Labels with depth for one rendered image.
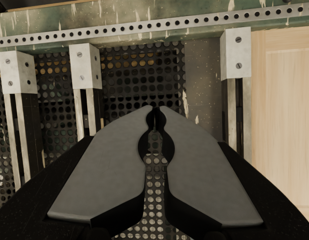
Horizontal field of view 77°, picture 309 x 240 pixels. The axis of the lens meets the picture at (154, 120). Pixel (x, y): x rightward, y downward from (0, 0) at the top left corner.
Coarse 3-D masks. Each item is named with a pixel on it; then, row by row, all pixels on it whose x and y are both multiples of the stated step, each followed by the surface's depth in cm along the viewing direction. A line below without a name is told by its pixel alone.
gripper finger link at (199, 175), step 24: (168, 120) 10; (168, 144) 9; (192, 144) 9; (216, 144) 9; (168, 168) 7; (192, 168) 7; (216, 168) 7; (168, 192) 6; (192, 192) 6; (216, 192) 6; (240, 192) 6; (168, 216) 7; (192, 216) 6; (216, 216) 6; (240, 216) 6
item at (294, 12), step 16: (192, 16) 51; (208, 16) 51; (224, 16) 50; (240, 16) 50; (256, 16) 49; (272, 16) 49; (288, 16) 48; (48, 32) 57; (64, 32) 56; (80, 32) 56; (96, 32) 55; (112, 32) 54; (128, 32) 54; (144, 32) 54
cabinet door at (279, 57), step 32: (256, 32) 53; (288, 32) 52; (256, 64) 54; (288, 64) 53; (256, 96) 55; (288, 96) 54; (256, 128) 55; (288, 128) 55; (256, 160) 56; (288, 160) 55; (288, 192) 56
